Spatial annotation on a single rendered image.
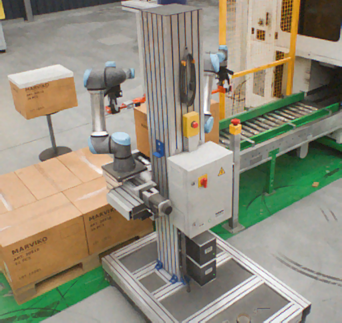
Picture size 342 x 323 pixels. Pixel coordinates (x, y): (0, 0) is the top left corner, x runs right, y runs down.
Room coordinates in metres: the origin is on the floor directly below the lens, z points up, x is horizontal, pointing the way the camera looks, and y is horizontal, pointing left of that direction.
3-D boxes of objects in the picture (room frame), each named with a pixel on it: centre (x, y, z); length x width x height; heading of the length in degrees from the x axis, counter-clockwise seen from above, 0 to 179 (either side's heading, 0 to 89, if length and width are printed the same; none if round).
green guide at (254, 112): (4.33, -0.87, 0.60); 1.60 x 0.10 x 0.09; 124
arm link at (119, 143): (2.52, 0.32, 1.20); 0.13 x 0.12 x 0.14; 86
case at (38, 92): (4.72, 1.39, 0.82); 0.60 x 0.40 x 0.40; 124
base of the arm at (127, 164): (2.52, 0.31, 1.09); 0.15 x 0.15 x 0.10
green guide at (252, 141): (3.89, -1.17, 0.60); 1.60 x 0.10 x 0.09; 124
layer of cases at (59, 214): (3.12, 0.96, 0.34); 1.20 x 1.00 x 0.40; 124
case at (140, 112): (3.44, -0.06, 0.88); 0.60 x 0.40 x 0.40; 125
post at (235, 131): (3.16, -0.52, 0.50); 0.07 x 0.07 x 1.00; 34
